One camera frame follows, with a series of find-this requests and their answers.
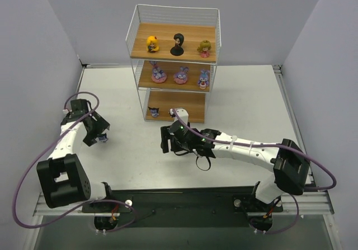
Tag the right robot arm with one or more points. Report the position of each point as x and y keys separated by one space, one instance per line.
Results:
x=285 y=161

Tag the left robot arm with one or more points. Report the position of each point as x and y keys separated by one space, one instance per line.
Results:
x=62 y=177

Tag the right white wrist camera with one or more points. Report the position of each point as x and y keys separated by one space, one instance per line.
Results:
x=181 y=115

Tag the white wire wooden shelf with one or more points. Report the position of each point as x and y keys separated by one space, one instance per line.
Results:
x=195 y=24

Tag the purple black cat toy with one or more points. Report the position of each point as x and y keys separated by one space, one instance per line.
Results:
x=154 y=111

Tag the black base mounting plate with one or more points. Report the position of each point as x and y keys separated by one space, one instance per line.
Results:
x=211 y=207

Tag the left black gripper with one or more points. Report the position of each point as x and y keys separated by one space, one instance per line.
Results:
x=95 y=128

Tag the black haired doll toy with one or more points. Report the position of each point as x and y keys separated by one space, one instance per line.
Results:
x=177 y=49

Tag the purple bunny pink donut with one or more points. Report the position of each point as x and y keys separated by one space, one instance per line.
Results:
x=158 y=75
x=181 y=77

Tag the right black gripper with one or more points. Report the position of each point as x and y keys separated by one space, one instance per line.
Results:
x=166 y=139

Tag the small purple bunny toy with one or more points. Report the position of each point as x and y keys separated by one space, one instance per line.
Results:
x=204 y=79

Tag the blonde pink dress doll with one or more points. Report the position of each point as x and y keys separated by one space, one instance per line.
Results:
x=204 y=48

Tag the yellow haired doll toy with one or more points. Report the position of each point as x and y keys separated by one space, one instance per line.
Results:
x=152 y=44

